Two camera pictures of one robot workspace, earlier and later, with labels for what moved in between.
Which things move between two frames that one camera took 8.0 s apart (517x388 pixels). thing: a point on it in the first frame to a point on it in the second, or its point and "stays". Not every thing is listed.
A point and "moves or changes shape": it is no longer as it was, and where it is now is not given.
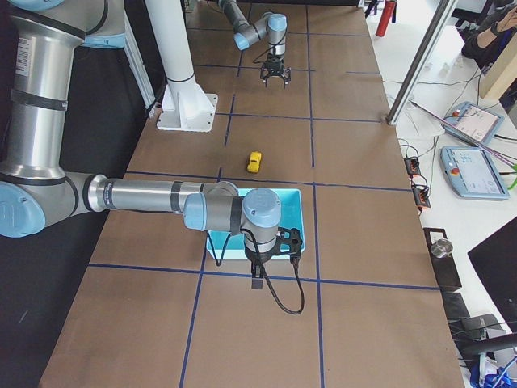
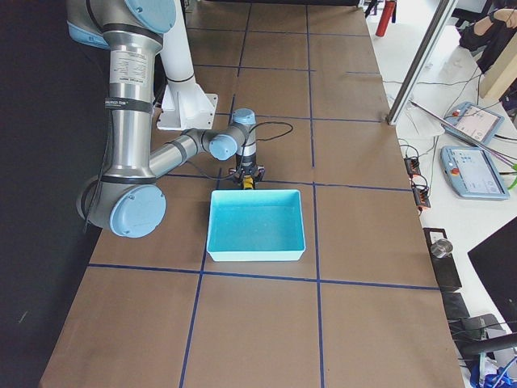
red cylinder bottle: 388,9 stays
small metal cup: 442,248 stays
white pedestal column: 185,107 stays
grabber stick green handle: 496,153 stays
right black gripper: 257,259 to 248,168
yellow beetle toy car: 254,165 moves or changes shape
